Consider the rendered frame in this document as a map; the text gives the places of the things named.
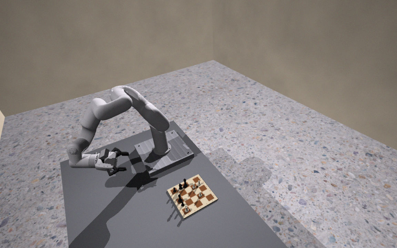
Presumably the brown and cream chessboard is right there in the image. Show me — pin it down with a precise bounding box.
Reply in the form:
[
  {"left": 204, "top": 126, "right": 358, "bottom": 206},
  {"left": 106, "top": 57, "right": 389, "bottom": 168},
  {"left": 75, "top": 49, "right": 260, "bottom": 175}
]
[{"left": 167, "top": 175, "right": 218, "bottom": 219}]

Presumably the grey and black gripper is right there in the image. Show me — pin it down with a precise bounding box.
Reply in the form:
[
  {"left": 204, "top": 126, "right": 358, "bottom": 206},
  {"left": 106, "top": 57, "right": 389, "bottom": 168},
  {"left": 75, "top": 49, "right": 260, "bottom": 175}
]
[{"left": 94, "top": 147, "right": 129, "bottom": 176}]

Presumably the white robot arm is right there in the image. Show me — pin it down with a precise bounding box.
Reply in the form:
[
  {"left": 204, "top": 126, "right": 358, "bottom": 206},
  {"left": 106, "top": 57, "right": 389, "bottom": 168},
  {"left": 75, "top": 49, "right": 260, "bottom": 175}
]
[{"left": 67, "top": 85, "right": 171, "bottom": 168}]

